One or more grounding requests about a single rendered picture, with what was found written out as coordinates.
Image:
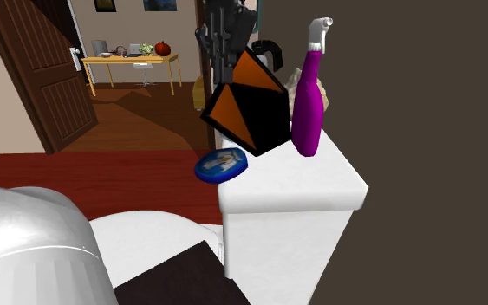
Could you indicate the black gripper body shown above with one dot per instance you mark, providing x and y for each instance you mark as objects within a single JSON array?
[{"x": 237, "y": 23}]

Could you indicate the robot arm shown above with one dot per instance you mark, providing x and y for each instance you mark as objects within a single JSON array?
[{"x": 24, "y": 253}]

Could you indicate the black and orange angular object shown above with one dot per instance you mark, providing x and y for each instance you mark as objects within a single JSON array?
[{"x": 264, "y": 114}]

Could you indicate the white swivel chair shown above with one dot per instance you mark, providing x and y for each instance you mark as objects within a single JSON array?
[{"x": 144, "y": 69}]

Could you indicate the purple spray bottle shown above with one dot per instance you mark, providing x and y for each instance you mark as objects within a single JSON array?
[{"x": 307, "y": 110}]

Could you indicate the beige rough object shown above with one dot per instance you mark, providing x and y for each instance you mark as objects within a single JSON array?
[{"x": 323, "y": 95}]

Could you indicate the yellow table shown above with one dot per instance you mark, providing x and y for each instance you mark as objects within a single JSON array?
[{"x": 129, "y": 60}]

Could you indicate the blue round dish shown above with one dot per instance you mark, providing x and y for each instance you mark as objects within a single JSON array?
[{"x": 220, "y": 165}]

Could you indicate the brown wooden door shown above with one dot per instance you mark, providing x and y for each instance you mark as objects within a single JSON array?
[{"x": 45, "y": 72}]

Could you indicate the white toilet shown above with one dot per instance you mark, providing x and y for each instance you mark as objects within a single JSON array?
[{"x": 286, "y": 236}]

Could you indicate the dark robot stand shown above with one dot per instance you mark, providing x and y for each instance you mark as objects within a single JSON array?
[{"x": 184, "y": 279}]

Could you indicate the blue wall picture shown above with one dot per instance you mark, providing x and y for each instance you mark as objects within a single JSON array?
[{"x": 160, "y": 4}]

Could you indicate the dark framed wall picture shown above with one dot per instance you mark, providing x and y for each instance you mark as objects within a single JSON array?
[{"x": 104, "y": 4}]

